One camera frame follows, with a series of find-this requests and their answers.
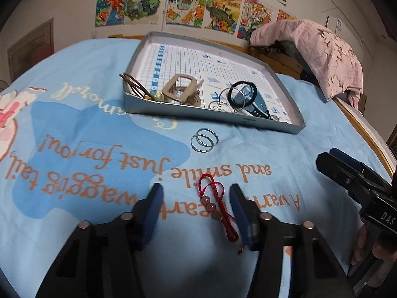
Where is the small brown door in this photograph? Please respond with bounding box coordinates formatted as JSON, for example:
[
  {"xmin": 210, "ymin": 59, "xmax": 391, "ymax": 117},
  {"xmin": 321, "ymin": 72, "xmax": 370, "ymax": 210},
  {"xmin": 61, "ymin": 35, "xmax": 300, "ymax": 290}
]
[{"xmin": 8, "ymin": 19, "xmax": 55, "ymax": 82}]

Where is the small orange drawing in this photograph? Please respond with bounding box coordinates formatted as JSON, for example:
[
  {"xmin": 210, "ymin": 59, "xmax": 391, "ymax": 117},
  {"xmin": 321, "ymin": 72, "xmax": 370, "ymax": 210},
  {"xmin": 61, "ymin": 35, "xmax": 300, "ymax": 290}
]
[{"xmin": 276, "ymin": 9, "xmax": 297, "ymax": 23}]

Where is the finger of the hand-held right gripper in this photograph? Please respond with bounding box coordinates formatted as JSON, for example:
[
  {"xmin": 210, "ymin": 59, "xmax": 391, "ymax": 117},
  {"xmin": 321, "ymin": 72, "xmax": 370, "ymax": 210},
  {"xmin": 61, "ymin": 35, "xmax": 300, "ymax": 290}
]
[
  {"xmin": 329, "ymin": 148, "xmax": 392, "ymax": 187},
  {"xmin": 316, "ymin": 151, "xmax": 392, "ymax": 201}
]

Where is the pink floral blanket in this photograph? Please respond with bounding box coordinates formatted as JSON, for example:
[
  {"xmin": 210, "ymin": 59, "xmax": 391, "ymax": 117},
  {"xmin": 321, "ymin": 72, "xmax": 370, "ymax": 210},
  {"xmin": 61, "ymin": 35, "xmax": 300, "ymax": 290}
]
[{"xmin": 250, "ymin": 19, "xmax": 363, "ymax": 110}]

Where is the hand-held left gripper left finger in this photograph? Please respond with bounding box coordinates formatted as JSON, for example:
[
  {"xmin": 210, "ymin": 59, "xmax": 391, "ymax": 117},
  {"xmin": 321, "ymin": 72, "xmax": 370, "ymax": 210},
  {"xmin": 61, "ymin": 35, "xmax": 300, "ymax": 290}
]
[{"xmin": 35, "ymin": 183, "xmax": 164, "ymax": 298}]

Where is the red braided bead bracelet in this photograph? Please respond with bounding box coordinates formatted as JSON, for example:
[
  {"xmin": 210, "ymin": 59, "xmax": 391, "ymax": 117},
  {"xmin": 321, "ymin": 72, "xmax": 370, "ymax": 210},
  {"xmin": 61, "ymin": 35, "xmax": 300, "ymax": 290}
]
[{"xmin": 198, "ymin": 174, "xmax": 245, "ymax": 253}]

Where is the orange landscape drawing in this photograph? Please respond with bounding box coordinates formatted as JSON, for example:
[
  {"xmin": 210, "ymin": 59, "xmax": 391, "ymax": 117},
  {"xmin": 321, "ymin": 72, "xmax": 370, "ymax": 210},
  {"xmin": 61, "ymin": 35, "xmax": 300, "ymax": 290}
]
[{"xmin": 205, "ymin": 0, "xmax": 244, "ymax": 34}]

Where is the dark cloth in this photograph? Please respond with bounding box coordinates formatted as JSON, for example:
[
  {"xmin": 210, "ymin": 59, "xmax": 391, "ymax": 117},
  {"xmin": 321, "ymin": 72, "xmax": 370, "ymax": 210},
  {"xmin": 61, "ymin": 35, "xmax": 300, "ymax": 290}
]
[{"xmin": 264, "ymin": 39, "xmax": 317, "ymax": 83}]

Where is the brown cord with yellow bead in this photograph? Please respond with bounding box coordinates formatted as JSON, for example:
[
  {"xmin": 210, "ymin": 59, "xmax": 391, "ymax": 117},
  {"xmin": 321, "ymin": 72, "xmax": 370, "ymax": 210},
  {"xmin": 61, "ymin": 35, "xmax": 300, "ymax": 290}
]
[{"xmin": 119, "ymin": 72, "xmax": 163, "ymax": 102}]

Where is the colourful crowded drawing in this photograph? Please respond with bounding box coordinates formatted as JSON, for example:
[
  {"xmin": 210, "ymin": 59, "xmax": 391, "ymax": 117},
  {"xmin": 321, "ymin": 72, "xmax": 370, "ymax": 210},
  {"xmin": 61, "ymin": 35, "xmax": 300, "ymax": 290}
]
[{"xmin": 237, "ymin": 0, "xmax": 279, "ymax": 41}]

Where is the printed light blue bedsheet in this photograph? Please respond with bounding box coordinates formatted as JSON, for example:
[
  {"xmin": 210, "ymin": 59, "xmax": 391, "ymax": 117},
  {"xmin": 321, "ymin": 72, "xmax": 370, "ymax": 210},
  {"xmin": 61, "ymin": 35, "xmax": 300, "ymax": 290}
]
[{"xmin": 0, "ymin": 37, "xmax": 397, "ymax": 298}]

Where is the orange fish drawing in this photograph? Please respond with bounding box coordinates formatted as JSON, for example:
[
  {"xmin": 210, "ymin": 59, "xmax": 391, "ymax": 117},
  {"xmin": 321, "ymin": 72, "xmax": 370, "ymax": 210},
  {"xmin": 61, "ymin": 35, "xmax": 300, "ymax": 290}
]
[{"xmin": 166, "ymin": 0, "xmax": 207, "ymax": 27}]

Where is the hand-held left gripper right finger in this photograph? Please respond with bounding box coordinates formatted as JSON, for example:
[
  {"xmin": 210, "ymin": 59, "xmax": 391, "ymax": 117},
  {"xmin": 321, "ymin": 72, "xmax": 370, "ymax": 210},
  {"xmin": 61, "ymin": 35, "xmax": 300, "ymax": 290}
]
[{"xmin": 229, "ymin": 183, "xmax": 356, "ymax": 298}]

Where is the black hair tie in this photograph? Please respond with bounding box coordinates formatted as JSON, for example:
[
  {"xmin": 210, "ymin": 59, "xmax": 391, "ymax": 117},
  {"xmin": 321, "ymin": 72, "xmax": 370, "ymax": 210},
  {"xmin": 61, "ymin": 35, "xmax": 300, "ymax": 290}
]
[{"xmin": 226, "ymin": 81, "xmax": 257, "ymax": 108}]

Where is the two cartoon figures drawing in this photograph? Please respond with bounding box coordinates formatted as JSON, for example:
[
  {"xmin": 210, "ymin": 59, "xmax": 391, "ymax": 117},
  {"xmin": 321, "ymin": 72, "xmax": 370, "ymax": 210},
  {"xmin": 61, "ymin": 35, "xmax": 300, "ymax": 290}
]
[{"xmin": 95, "ymin": 0, "xmax": 164, "ymax": 27}]

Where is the grey tray with grid paper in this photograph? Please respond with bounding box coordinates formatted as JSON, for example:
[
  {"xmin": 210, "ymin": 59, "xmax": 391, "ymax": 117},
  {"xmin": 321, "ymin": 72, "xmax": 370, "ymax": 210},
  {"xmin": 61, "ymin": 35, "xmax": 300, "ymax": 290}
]
[{"xmin": 123, "ymin": 31, "xmax": 307, "ymax": 135}]

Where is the large silver key ring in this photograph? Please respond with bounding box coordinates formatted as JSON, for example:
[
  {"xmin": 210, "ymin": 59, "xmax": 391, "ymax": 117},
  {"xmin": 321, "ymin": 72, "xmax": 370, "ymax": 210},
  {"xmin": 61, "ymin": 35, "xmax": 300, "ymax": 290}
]
[{"xmin": 218, "ymin": 87, "xmax": 241, "ymax": 112}]

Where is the person's right hand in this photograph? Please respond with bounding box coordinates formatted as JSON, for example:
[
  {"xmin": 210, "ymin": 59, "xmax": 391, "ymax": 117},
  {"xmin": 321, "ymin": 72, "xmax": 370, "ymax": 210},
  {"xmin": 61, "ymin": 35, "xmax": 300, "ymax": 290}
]
[{"xmin": 350, "ymin": 223, "xmax": 397, "ymax": 290}]

